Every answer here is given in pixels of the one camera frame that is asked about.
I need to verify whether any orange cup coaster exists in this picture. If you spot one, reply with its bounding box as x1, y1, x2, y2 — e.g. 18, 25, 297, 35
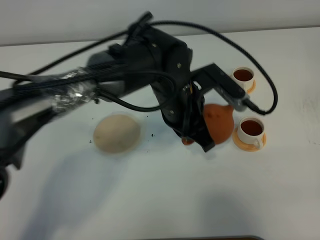
240, 78, 256, 94
232, 126, 267, 152

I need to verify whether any far orange cup coaster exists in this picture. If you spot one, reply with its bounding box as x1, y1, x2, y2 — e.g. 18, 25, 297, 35
240, 78, 256, 94

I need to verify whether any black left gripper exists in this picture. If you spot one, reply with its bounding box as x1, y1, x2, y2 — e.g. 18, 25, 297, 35
160, 82, 216, 153

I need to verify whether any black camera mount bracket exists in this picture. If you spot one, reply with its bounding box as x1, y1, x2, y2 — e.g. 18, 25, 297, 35
191, 63, 249, 112

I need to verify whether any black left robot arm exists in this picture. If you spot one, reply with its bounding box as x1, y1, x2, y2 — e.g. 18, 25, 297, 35
0, 12, 215, 194

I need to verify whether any white teacup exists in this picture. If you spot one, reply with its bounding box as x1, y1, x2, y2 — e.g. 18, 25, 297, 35
230, 67, 255, 92
237, 116, 265, 150

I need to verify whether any beige round teapot saucer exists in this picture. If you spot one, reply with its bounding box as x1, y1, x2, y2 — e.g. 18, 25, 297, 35
93, 113, 143, 155

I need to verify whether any brown clay teapot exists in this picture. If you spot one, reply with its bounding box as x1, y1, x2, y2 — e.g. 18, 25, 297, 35
180, 104, 234, 145

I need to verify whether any near orange cup coaster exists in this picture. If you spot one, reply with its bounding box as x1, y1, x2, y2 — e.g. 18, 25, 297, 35
232, 126, 267, 152

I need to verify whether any far white teacup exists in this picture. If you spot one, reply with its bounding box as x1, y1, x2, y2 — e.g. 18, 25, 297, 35
230, 67, 255, 92

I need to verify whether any black braided cable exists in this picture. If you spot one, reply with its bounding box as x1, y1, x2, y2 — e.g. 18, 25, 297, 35
0, 11, 279, 116

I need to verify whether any near white teacup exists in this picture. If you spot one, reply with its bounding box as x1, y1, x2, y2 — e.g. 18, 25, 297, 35
237, 116, 265, 150

